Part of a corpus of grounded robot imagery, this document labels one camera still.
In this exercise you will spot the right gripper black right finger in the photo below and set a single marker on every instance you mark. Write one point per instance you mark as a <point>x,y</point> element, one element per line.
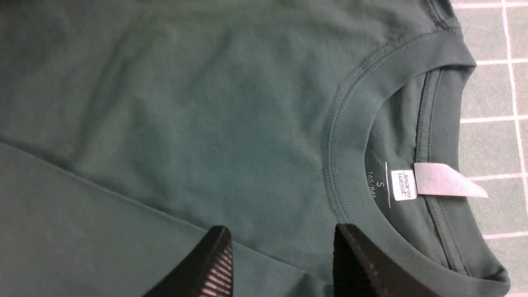
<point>361,269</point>

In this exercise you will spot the green checkered tablecloth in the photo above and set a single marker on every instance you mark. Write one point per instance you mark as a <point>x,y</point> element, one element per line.
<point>493,133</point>

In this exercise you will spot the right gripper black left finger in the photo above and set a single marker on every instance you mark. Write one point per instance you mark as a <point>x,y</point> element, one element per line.
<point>206,271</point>

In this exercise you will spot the green long sleeve shirt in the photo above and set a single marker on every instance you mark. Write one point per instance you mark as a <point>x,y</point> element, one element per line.
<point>129,128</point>

